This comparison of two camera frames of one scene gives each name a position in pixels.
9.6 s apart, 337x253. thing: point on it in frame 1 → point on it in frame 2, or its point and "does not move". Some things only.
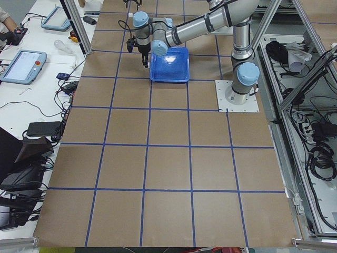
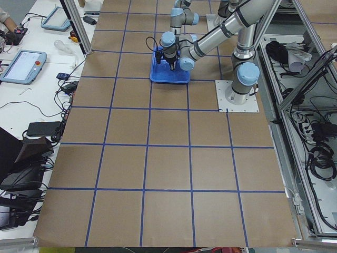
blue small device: (63, 76) does not move
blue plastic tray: (173, 67) does not move
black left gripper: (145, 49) → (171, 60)
